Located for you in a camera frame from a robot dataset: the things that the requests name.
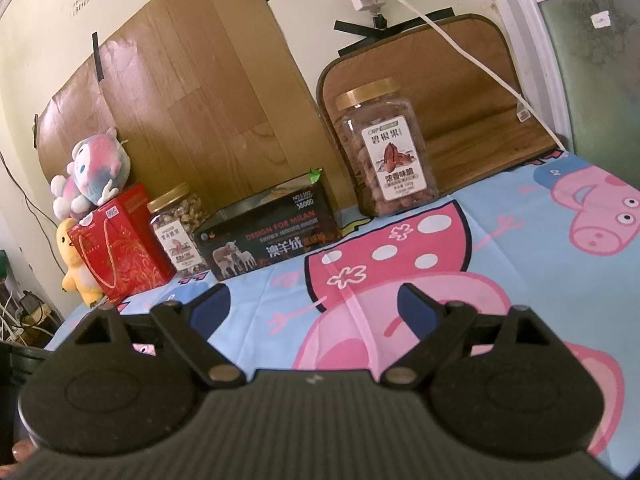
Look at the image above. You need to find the brown padded mat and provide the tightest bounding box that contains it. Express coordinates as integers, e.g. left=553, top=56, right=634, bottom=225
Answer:
left=315, top=12, right=560, bottom=197

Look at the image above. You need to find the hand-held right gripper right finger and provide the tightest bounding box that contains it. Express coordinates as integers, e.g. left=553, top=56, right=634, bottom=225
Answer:
left=381, top=283, right=564, bottom=388

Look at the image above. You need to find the pink plush toy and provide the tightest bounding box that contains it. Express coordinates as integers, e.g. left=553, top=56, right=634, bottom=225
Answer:
left=50, top=127, right=134, bottom=221

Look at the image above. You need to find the tangle of white cables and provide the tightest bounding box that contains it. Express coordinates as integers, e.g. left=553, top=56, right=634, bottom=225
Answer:
left=0, top=250, right=63, bottom=347

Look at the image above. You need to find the white power cable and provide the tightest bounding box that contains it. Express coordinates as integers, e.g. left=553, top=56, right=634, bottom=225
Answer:
left=340, top=0, right=569, bottom=154

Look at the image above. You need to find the white frame glass door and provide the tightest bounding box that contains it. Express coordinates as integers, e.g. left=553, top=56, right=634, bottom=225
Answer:
left=474, top=0, right=640, bottom=162

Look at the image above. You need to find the printed cartoon blanket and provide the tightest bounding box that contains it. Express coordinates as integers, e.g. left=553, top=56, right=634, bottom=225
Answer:
left=42, top=149, right=640, bottom=472

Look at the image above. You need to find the large wood-grain board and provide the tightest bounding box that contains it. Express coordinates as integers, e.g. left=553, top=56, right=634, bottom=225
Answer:
left=34, top=0, right=354, bottom=222

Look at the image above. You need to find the small clear nut jar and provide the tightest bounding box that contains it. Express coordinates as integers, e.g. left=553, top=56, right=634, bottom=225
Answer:
left=146, top=183, right=209, bottom=279

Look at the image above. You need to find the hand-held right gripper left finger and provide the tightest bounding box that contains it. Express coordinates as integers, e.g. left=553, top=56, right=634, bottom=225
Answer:
left=74, top=283, right=241, bottom=390

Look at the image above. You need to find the thin black wall cable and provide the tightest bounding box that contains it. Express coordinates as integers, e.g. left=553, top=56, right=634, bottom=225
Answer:
left=0, top=152, right=67, bottom=242

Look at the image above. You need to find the red gift box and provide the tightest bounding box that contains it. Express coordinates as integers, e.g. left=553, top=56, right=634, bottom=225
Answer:
left=66, top=183, right=177, bottom=306

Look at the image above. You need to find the tall clear nut jar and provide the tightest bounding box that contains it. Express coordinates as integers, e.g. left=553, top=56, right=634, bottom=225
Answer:
left=333, top=78, right=441, bottom=218

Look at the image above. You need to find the dark printed cardboard box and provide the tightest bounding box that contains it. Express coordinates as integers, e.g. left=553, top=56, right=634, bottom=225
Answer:
left=193, top=169, right=344, bottom=282

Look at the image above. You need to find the yellow plush duck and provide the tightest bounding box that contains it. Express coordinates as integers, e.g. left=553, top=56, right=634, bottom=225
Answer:
left=55, top=218, right=106, bottom=309

